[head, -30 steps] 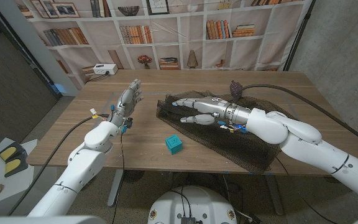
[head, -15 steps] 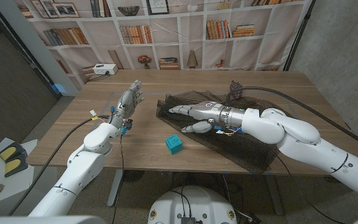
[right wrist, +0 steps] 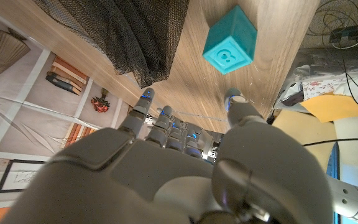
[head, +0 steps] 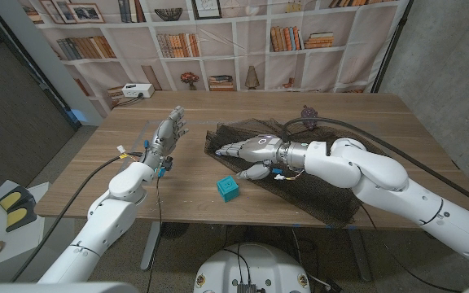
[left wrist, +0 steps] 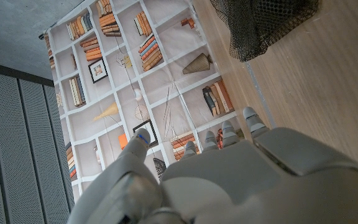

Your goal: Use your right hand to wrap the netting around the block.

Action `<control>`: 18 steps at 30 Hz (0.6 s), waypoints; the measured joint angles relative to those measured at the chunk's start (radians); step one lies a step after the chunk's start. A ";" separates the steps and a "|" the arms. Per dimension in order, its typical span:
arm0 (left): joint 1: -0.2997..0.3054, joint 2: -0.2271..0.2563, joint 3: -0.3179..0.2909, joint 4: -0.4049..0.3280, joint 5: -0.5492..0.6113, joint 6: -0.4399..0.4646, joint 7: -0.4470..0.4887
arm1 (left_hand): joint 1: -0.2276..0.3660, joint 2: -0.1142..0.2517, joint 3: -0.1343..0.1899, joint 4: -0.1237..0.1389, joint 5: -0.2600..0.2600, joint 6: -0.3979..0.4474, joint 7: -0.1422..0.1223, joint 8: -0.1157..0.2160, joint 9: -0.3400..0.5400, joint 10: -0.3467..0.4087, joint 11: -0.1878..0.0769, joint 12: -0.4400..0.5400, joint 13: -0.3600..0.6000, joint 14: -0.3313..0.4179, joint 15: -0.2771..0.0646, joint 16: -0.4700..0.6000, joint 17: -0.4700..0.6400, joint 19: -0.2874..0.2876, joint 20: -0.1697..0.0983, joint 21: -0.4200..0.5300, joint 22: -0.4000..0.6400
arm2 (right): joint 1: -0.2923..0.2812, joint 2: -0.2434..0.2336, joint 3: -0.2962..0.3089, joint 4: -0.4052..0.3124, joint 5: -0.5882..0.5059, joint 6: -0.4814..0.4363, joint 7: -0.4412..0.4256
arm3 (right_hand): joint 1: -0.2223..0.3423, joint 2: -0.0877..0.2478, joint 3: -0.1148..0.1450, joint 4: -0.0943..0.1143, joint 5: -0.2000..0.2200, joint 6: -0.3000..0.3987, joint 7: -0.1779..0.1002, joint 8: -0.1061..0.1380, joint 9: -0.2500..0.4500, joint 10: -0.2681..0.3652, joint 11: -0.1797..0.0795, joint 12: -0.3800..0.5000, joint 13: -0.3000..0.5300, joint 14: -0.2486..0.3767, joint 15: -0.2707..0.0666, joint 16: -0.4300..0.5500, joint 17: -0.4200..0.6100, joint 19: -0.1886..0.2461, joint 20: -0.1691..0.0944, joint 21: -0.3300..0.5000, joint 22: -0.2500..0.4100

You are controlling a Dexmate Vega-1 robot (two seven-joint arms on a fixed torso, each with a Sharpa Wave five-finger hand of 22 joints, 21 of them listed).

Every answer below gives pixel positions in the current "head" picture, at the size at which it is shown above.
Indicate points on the black mesh netting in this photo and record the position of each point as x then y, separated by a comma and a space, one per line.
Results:
316, 195

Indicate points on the black backdrop stand pole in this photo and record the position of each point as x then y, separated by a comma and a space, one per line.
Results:
389, 49

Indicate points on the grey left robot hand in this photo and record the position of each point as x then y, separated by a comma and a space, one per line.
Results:
165, 136

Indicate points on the teal cube block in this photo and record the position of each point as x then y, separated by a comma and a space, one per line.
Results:
228, 189

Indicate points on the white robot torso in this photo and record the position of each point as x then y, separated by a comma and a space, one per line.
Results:
255, 268

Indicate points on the grey table leg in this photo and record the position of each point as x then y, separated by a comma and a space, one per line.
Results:
360, 256

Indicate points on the black and yellow foot pedal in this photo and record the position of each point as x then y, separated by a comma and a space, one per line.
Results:
16, 207

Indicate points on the purple toy grape bunch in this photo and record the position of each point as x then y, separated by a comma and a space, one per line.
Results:
309, 114

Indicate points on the white power strip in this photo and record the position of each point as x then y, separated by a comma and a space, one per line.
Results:
137, 90

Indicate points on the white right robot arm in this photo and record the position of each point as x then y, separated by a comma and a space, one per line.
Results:
381, 171

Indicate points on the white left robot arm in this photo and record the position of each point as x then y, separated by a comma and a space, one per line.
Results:
108, 215

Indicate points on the dark round floor object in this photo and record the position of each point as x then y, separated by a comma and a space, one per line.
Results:
176, 230

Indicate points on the printed bookshelf backdrop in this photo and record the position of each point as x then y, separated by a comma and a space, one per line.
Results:
226, 53

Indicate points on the white table leg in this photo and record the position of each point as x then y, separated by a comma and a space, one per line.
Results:
152, 244

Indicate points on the dark perforated partition panel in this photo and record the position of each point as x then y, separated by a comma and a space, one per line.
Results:
14, 122

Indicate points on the white floor platform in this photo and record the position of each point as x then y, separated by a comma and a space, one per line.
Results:
18, 244

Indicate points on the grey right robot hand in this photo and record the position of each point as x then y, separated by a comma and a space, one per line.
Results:
263, 150

